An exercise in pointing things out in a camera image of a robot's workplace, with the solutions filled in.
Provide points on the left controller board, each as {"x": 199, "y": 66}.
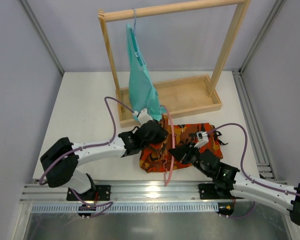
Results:
{"x": 85, "y": 211}

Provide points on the slotted cable duct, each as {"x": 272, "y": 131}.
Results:
{"x": 129, "y": 208}

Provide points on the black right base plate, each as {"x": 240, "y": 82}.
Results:
{"x": 208, "y": 191}

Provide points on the pink plastic hanger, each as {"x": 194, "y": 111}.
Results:
{"x": 168, "y": 172}

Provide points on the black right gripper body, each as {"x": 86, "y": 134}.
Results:
{"x": 187, "y": 153}

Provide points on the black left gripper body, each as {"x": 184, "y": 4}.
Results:
{"x": 155, "y": 130}

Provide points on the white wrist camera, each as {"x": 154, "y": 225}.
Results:
{"x": 142, "y": 117}
{"x": 202, "y": 139}

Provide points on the aluminium rail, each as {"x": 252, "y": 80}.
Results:
{"x": 262, "y": 156}
{"x": 120, "y": 191}

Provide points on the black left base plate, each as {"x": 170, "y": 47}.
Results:
{"x": 98, "y": 193}

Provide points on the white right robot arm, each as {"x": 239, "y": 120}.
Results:
{"x": 281, "y": 197}

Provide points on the right controller board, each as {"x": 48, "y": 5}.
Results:
{"x": 225, "y": 211}

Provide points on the wooden clothes rack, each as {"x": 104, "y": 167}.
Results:
{"x": 184, "y": 96}

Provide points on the aluminium front rail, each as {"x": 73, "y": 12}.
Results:
{"x": 120, "y": 191}

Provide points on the controller board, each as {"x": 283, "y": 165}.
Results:
{"x": 225, "y": 211}
{"x": 85, "y": 211}

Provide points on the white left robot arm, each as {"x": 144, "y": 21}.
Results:
{"x": 61, "y": 160}

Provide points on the aluminium right side rail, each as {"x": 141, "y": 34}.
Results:
{"x": 262, "y": 156}

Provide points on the teal t-shirt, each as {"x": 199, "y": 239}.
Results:
{"x": 141, "y": 91}

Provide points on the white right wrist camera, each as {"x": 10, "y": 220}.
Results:
{"x": 202, "y": 139}

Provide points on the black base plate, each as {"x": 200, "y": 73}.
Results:
{"x": 208, "y": 191}
{"x": 98, "y": 193}

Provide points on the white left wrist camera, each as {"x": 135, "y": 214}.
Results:
{"x": 142, "y": 117}

